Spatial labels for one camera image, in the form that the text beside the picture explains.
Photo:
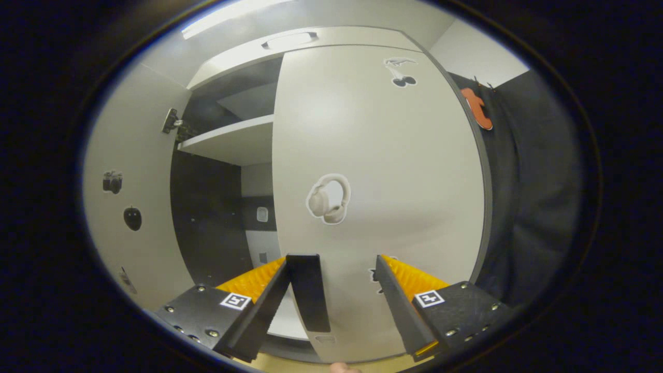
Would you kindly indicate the grey and white cabinet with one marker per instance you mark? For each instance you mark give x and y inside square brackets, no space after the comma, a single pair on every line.
[207,207]

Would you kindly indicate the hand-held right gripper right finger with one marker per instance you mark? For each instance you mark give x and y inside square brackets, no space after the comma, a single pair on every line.
[401,316]

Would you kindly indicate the white cabinet drawer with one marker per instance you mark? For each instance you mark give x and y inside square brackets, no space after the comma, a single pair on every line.
[233,62]

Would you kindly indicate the black backdrop cloth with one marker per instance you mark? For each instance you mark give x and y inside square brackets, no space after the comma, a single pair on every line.
[538,181]

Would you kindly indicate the metal door hinge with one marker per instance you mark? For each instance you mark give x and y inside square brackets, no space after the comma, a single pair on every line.
[170,120]

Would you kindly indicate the white cabinet door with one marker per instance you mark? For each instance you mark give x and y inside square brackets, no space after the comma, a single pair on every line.
[373,145]
[140,155]

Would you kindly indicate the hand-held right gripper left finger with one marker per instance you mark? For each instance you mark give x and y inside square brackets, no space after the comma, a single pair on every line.
[261,316]

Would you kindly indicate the white cabinet shelf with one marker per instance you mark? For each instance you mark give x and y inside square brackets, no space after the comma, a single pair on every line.
[233,142]

